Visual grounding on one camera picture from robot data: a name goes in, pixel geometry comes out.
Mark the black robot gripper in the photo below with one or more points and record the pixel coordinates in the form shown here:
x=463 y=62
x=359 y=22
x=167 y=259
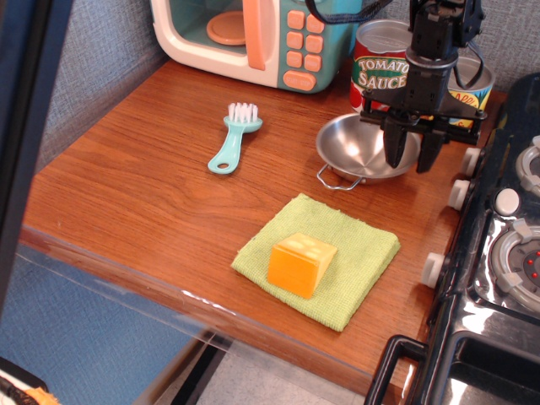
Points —
x=423 y=106

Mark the small steel pot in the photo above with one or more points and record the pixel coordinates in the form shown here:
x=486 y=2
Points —
x=354 y=154

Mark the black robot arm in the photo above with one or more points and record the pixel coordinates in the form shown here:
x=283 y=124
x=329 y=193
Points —
x=441 y=28

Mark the green cloth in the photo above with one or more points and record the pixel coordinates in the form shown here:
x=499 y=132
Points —
x=364 y=252

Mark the pineapple slices can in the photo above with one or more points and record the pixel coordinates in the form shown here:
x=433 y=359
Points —
x=478 y=95

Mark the tomato sauce can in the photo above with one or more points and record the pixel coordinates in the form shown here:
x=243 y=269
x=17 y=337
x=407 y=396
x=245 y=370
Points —
x=379 y=60

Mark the toy microwave oven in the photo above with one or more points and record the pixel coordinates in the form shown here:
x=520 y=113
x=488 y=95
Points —
x=278 y=44

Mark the teal dish brush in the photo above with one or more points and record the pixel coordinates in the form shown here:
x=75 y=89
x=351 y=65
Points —
x=242 y=118

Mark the yellow cheese block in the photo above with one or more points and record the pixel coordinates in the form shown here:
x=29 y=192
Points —
x=298 y=263

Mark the black toy stove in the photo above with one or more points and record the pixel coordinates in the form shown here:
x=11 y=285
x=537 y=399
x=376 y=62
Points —
x=483 y=340

